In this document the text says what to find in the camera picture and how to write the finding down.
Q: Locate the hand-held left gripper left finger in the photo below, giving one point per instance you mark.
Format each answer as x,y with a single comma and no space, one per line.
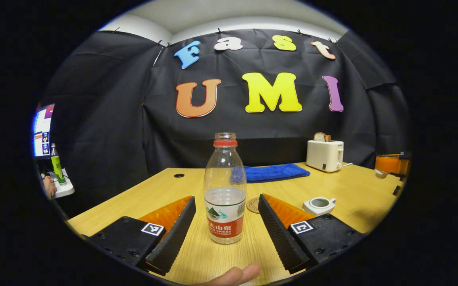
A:
173,238

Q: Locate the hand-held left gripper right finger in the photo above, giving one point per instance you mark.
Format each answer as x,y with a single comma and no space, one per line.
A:
278,234

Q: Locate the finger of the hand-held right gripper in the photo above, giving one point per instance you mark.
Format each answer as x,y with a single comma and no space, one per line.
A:
390,163

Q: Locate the round wooden coaster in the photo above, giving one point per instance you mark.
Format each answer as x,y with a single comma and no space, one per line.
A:
253,205

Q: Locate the white ceramic teacup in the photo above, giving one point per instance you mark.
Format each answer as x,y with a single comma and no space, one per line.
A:
312,209

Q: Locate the clear plastic water bottle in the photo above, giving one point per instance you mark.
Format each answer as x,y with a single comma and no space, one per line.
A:
225,190

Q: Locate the green drink bottle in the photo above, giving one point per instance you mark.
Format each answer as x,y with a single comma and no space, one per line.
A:
58,169

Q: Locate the small black block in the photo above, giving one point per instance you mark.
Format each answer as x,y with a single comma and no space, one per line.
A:
397,190

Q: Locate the blue folded towel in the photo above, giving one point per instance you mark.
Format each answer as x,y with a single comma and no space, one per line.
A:
276,172

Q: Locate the white toaster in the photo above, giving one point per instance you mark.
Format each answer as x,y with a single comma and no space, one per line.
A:
323,155

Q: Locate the bread slice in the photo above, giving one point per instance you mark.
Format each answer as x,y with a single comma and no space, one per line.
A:
321,137

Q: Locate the white side desk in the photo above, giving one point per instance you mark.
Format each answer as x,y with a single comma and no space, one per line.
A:
65,190

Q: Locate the black backdrop cloth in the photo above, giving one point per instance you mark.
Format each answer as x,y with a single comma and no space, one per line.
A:
113,119

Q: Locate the computer monitor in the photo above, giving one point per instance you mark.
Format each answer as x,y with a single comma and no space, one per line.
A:
42,131

